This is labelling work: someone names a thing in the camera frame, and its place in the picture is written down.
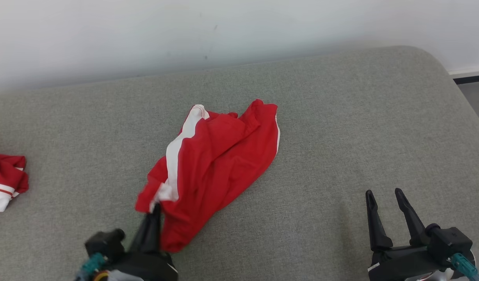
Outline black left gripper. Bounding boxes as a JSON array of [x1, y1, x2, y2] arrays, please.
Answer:
[[107, 204, 178, 281]]

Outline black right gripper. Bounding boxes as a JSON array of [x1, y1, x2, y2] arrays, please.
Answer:
[[365, 188, 452, 281]]

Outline red shorts with white band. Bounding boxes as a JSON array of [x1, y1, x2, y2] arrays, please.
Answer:
[[135, 99, 281, 253]]

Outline red white basketball jersey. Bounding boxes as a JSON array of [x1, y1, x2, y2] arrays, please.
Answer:
[[0, 151, 29, 212]]

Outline grey fabric sofa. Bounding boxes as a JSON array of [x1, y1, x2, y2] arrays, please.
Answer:
[[0, 46, 479, 281]]

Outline white skirting board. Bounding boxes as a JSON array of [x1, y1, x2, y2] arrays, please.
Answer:
[[448, 64, 479, 85]]

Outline teal plug left camera cable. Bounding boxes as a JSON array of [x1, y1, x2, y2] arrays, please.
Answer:
[[75, 253, 108, 281]]

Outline teal plug camera cable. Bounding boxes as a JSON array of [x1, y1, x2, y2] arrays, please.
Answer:
[[450, 253, 479, 281], [75, 253, 108, 281]]

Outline teal plug right camera cable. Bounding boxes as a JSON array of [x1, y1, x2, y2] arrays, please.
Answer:
[[450, 253, 479, 281]]

